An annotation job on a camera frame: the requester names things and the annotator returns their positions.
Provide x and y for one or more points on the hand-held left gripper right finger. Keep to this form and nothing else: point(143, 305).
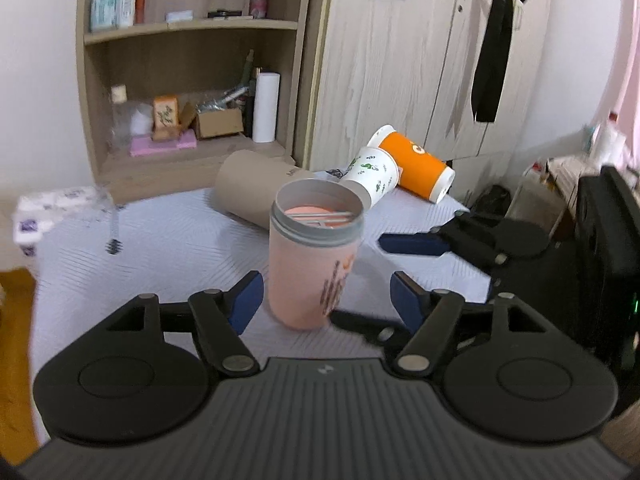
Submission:
point(404, 294)

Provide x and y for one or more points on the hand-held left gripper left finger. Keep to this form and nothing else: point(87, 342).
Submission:
point(248, 301)

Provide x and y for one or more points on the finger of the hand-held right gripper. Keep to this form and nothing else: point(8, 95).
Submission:
point(361, 324)
point(412, 244)

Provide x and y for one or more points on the pink cup with grey rim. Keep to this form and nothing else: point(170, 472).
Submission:
point(310, 270)

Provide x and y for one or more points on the orange paper cup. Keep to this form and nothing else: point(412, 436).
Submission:
point(417, 167)

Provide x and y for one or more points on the white patterned paper cup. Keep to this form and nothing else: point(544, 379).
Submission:
point(372, 172)

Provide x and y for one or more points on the black bag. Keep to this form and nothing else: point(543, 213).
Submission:
point(492, 197)

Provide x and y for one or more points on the white plastic container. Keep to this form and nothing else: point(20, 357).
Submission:
point(536, 195)

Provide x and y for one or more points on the brown cardboard tube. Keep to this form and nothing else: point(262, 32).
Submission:
point(250, 187)

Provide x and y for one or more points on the pink flat pack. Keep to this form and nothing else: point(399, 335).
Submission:
point(162, 145)

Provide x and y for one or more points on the small cardboard box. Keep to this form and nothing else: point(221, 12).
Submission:
point(218, 121)

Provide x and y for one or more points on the wooden wardrobe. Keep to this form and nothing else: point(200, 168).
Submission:
point(415, 60)

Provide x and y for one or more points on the white paper roll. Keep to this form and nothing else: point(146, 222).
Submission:
point(265, 107)

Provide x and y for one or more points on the black ribbon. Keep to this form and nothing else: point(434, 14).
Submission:
point(492, 55)

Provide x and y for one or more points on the orange carton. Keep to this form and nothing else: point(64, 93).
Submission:
point(165, 112)

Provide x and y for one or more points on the pink curtain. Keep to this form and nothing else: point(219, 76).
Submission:
point(622, 50)

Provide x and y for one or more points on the white purple tissue pack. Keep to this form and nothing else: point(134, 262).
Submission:
point(47, 212)

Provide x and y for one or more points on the clear bottle with cork cap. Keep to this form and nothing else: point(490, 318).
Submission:
point(119, 120)

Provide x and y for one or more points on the dark slim bottle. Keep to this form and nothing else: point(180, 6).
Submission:
point(248, 72)

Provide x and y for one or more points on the wooden shelf unit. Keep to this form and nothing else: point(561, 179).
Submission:
point(200, 70)

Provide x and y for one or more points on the pink jar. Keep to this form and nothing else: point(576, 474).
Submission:
point(258, 1)

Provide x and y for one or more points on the white flat box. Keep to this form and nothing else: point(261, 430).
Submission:
point(179, 16)

